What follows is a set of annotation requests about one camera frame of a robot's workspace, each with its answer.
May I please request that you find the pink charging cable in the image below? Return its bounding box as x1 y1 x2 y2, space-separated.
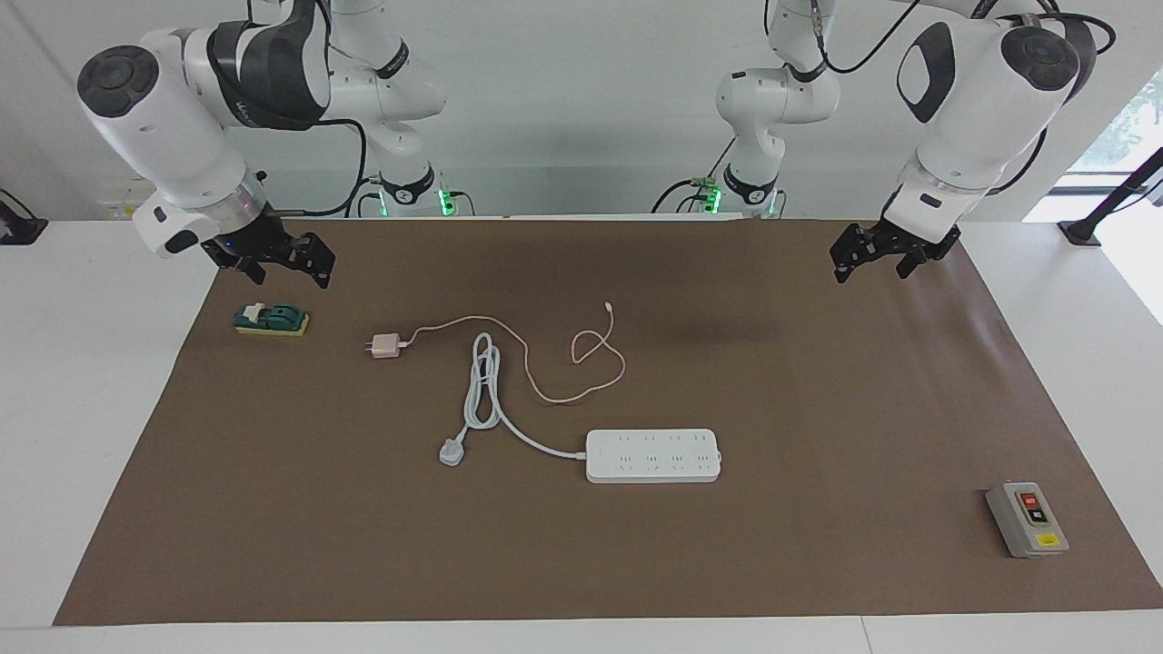
400 302 628 405

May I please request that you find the white power strip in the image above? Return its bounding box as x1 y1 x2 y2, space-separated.
584 429 723 484

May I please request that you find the black angled stand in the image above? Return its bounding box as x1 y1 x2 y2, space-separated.
1059 148 1163 248

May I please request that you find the black desk clamp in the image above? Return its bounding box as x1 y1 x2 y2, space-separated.
0 188 48 246

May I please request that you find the bright window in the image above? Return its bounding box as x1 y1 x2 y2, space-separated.
1063 71 1163 178

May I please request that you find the brown table mat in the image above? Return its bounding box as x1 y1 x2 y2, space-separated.
53 216 1163 628

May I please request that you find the green knife switch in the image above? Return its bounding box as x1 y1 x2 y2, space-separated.
234 302 311 338

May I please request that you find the black right base cable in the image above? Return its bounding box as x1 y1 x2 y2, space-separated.
345 177 383 219

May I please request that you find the black base cable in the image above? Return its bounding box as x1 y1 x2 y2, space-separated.
345 177 383 219
651 136 737 214

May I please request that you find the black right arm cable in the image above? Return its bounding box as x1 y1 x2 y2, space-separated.
259 116 369 219

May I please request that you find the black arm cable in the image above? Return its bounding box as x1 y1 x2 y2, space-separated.
763 0 1117 196
259 116 369 219

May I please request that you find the white wall outlet box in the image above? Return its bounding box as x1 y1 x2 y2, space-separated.
100 177 155 222

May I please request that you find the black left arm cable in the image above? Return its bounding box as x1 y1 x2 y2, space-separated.
763 0 1117 196

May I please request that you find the black left base cable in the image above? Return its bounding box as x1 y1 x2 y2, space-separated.
651 136 737 214

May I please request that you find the white power strip cord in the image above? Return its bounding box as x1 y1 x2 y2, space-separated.
439 332 590 468

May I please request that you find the grey on-off switch box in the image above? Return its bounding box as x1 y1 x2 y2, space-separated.
986 481 1070 559

